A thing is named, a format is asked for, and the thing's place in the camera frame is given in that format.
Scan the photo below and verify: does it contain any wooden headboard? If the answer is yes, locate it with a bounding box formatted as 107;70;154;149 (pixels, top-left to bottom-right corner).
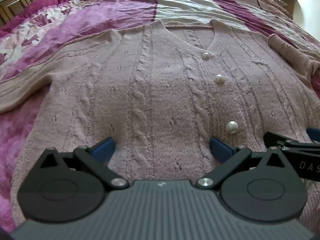
0;0;297;27

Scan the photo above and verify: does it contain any magenta floral bedspread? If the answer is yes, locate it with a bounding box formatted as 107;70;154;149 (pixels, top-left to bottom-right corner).
0;0;320;235

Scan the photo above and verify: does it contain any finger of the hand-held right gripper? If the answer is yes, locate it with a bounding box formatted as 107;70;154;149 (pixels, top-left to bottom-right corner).
307;127;320;143
264;131;320;152

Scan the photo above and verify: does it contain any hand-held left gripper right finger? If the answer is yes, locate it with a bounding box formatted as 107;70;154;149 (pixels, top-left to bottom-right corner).
196;137;284;188

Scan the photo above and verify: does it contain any pink knit cardigan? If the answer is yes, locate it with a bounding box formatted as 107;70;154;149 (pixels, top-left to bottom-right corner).
0;19;320;238

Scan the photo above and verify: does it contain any pink fuzzy blanket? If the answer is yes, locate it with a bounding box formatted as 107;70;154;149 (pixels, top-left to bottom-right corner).
250;0;288;18

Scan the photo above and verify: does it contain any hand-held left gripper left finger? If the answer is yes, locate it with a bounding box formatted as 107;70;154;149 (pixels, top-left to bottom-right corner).
37;137;129;189

